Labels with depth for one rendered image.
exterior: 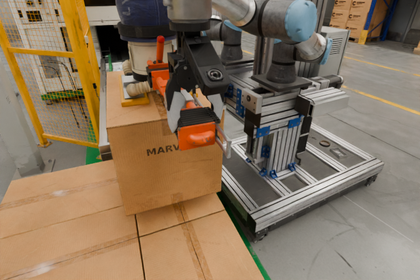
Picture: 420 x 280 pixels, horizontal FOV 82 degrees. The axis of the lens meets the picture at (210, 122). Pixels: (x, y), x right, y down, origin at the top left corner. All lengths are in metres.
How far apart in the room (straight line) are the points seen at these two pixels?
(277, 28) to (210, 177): 0.61
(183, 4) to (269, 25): 0.45
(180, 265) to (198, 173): 0.34
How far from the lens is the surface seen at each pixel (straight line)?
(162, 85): 0.69
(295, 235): 1.88
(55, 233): 1.30
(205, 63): 0.40
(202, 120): 0.47
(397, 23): 9.86
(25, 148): 2.53
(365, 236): 2.07
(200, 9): 0.42
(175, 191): 1.02
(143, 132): 0.83
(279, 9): 0.82
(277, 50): 1.26
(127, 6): 0.95
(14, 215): 1.48
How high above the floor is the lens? 1.45
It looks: 29 degrees down
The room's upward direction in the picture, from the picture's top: straight up
